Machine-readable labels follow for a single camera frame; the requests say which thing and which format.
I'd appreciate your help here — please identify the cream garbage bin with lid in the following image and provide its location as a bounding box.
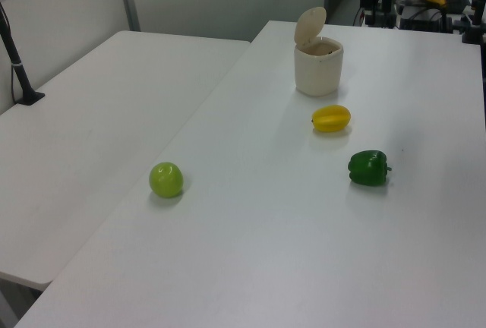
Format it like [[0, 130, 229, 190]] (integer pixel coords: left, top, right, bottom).
[[293, 6, 345, 98]]

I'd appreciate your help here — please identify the light green apple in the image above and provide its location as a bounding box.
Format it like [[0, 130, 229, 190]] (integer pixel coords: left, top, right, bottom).
[[148, 161, 185, 199]]

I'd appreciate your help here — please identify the yellow starfruit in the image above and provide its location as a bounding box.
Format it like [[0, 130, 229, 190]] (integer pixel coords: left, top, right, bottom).
[[311, 104, 352, 134]]

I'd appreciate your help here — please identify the dark green bell pepper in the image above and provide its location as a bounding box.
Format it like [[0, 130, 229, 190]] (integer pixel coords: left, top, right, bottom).
[[347, 150, 393, 187]]

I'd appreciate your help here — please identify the black equipment box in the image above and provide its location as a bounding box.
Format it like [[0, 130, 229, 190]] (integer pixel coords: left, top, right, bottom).
[[397, 1, 453, 33]]

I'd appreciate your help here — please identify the black pole with base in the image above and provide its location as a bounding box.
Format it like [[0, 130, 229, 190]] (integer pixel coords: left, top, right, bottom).
[[0, 1, 46, 106]]

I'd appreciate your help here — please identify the black tripod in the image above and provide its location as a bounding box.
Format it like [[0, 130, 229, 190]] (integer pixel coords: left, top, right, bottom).
[[451, 0, 486, 45]]

